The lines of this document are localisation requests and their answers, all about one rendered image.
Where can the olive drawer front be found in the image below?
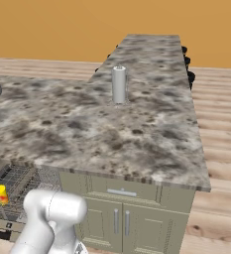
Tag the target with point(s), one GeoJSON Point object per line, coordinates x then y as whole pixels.
{"type": "Point", "coordinates": [122, 190]}

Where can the yellow cup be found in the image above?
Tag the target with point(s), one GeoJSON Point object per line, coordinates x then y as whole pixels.
{"type": "Point", "coordinates": [0, 194]}

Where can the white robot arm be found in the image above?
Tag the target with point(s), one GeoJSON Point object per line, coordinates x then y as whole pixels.
{"type": "Point", "coordinates": [51, 215]}

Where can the olive cupboard door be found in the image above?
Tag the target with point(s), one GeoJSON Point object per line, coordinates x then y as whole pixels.
{"type": "Point", "coordinates": [155, 231]}
{"type": "Point", "coordinates": [102, 223]}

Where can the black stool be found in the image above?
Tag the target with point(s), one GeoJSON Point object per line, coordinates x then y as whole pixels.
{"type": "Point", "coordinates": [184, 49]}
{"type": "Point", "coordinates": [187, 61]}
{"type": "Point", "coordinates": [190, 78]}

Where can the white paper towel roll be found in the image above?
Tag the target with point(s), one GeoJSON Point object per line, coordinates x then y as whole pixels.
{"type": "Point", "coordinates": [119, 85]}

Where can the grey dishwasher rack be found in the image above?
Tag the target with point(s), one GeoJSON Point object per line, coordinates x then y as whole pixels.
{"type": "Point", "coordinates": [18, 185]}

